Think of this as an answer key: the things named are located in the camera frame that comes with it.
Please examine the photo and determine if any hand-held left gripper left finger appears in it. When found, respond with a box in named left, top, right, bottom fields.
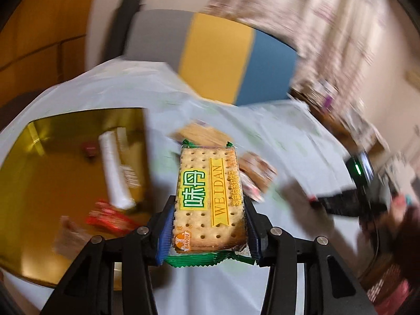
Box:
left=41, top=196, right=176, bottom=315

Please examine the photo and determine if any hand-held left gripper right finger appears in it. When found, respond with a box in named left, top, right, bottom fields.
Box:
left=243, top=200, right=378, bottom=315

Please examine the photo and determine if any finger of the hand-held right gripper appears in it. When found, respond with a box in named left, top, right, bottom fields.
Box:
left=310, top=195, right=363, bottom=218

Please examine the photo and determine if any pale pink flower print packet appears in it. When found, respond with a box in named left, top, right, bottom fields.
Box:
left=243, top=179, right=265, bottom=203

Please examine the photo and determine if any red and white snack packet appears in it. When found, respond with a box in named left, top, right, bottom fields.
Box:
left=85, top=199, right=140, bottom=235

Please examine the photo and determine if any green cracker packet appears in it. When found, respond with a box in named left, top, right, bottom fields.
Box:
left=164, top=139, right=256, bottom=268

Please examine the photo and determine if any beige brown print pastry packet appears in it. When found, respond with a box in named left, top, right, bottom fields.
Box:
left=238, top=153, right=279, bottom=202

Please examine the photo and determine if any white stick sachet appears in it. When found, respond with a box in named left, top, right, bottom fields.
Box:
left=98, top=131, right=137, bottom=210

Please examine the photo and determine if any pale beige snack packet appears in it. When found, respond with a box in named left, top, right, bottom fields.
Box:
left=52, top=216, right=84, bottom=260

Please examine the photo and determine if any clear crispy snack packet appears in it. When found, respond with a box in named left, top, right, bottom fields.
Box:
left=168, top=121, right=232, bottom=150

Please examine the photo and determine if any gold tin box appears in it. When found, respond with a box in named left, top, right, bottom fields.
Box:
left=0, top=107, right=155, bottom=291

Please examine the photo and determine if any person's right forearm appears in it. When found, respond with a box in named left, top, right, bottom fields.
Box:
left=392, top=200, right=420, bottom=276

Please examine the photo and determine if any wooden side table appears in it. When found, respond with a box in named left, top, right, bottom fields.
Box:
left=289, top=85, right=391, bottom=151

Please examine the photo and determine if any white smiley print tablecloth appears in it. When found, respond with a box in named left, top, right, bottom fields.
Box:
left=0, top=57, right=371, bottom=315

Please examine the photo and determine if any small purple box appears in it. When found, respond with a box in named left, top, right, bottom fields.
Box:
left=320, top=92, right=335, bottom=110

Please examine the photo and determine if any person's pink patterned clothing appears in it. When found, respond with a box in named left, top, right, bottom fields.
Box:
left=366, top=262, right=420, bottom=315

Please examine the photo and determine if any grey yellow blue chair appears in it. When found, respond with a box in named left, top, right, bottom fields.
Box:
left=123, top=9, right=299, bottom=107

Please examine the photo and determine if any printed curtain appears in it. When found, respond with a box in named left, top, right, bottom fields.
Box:
left=203, top=0, right=394, bottom=112

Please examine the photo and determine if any black rolled mat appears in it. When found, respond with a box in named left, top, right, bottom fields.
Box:
left=105, top=0, right=145, bottom=69

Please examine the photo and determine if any wooden panelled wardrobe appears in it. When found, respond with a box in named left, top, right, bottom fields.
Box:
left=0, top=0, right=99, bottom=106

